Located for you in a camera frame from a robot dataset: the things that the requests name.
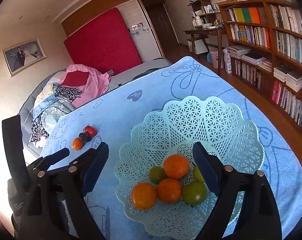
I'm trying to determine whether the orange persimmon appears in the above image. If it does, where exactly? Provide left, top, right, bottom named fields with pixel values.
left=131, top=182, right=157, bottom=211

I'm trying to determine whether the red upholstered headboard panel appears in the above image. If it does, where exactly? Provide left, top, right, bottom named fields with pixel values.
left=64, top=8, right=143, bottom=75

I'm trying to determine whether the white wardrobe panel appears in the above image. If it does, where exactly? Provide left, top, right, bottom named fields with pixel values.
left=117, top=0, right=162, bottom=62

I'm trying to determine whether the blue patterned towel cloth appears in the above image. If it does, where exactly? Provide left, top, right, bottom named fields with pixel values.
left=41, top=56, right=302, bottom=239

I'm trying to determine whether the red pillow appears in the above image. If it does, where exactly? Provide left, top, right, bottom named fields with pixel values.
left=60, top=70, right=89, bottom=87

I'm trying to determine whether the small orange middle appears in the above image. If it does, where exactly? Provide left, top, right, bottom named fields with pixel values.
left=72, top=137, right=84, bottom=151

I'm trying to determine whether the red cherry tomato right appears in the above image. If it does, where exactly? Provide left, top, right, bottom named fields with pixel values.
left=84, top=126, right=97, bottom=137

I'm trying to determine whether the yellow green tomato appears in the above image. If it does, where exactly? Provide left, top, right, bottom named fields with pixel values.
left=193, top=166, right=205, bottom=183

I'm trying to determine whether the orange with stem mark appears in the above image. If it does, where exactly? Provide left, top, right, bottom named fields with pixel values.
left=156, top=178, right=182, bottom=204

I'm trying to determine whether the dark wooden desk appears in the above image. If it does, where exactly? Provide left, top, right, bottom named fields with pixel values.
left=184, top=27, right=226, bottom=76

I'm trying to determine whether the small wooden desk shelf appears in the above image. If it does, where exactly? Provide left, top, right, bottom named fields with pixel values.
left=188, top=0, right=220, bottom=28

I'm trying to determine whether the light green lattice basket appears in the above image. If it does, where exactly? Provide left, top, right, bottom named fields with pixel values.
left=115, top=96, right=265, bottom=239

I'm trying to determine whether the framed wedding photo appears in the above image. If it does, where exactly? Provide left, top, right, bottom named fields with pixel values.
left=3, top=39, right=47, bottom=77

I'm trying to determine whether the dark avocado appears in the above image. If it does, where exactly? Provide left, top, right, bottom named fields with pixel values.
left=78, top=132, right=91, bottom=143

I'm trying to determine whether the wooden bookshelf with books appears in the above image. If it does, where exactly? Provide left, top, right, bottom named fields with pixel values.
left=218, top=0, right=302, bottom=132

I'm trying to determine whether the green floral quilt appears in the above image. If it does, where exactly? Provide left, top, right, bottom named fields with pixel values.
left=33, top=94, right=75, bottom=133

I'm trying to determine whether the dark wooden door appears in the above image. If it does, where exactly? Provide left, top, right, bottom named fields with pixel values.
left=141, top=0, right=178, bottom=56

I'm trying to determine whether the leopard print cloth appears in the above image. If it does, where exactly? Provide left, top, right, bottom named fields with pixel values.
left=30, top=83, right=81, bottom=148

